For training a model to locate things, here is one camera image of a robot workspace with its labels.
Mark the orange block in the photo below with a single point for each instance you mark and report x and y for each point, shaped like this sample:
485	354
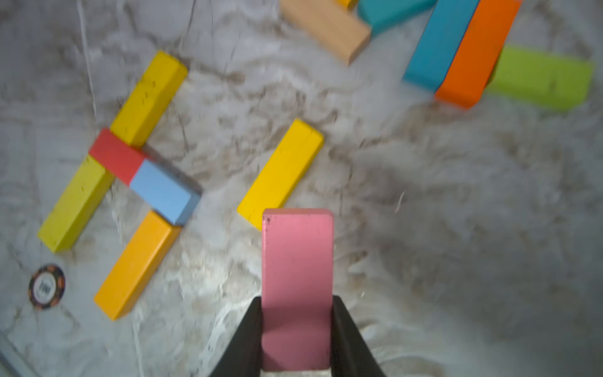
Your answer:
478	52

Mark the light blue block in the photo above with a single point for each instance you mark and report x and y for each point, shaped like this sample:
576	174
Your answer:
170	197

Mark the tan wooden block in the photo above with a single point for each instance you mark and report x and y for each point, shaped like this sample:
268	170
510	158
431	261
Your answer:
334	27

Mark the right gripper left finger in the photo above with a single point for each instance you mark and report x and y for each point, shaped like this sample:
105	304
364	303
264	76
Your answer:
243	355

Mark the teal block tilted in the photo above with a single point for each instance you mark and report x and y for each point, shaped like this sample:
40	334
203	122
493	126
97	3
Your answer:
381	15

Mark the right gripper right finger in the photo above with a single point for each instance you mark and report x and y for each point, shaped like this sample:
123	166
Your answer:
350	355

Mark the pink block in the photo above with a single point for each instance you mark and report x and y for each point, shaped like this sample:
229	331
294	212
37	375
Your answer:
297	289

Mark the orange-yellow small block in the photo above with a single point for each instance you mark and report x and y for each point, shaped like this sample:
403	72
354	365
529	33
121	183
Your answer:
348	4

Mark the green block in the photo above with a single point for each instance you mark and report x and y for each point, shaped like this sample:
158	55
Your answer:
550	80

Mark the teal block upright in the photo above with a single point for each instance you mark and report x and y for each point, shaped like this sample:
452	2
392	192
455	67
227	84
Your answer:
439	43

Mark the red block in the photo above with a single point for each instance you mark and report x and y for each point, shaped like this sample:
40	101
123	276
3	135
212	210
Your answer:
116	156

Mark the lime yellow block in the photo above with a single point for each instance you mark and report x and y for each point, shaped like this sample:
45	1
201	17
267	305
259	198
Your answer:
78	202

